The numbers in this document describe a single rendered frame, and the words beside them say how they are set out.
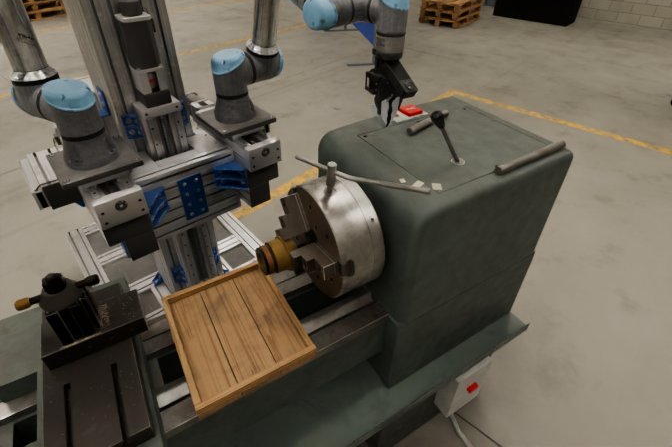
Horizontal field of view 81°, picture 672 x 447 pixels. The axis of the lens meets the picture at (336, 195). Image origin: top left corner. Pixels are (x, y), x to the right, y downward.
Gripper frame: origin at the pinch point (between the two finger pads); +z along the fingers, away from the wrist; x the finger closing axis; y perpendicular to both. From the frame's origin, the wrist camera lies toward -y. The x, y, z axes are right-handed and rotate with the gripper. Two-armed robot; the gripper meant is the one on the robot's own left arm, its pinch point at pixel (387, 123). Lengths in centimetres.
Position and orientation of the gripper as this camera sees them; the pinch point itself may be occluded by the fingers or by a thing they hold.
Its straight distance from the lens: 116.8
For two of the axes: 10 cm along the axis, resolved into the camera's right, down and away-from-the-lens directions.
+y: -5.2, -5.0, 6.9
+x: -8.5, 2.9, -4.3
